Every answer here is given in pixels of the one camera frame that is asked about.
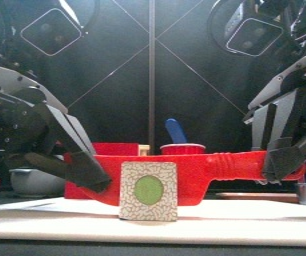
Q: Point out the toy sushi piece green centre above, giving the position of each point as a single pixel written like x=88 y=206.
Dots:
x=148 y=190

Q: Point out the pink rectangular plate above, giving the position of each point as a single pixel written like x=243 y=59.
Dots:
x=256 y=197

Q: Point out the white cutting board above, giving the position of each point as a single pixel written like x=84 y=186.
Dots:
x=69 y=223

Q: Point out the grey-blue bowl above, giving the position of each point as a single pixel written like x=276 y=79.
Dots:
x=31 y=181

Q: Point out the wooden box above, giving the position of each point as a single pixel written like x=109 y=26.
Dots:
x=144 y=150

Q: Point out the red cup with white rim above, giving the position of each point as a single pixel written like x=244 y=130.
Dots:
x=181 y=149

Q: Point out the blue plastic utensil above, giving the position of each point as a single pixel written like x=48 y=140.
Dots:
x=174 y=131

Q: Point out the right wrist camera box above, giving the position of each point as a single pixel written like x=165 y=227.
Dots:
x=253 y=36

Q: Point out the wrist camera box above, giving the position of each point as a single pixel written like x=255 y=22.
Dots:
x=253 y=36
x=49 y=31

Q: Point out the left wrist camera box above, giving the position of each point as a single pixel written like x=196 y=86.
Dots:
x=49 y=31

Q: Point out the vertical metal frame pole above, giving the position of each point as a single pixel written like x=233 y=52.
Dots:
x=150 y=83

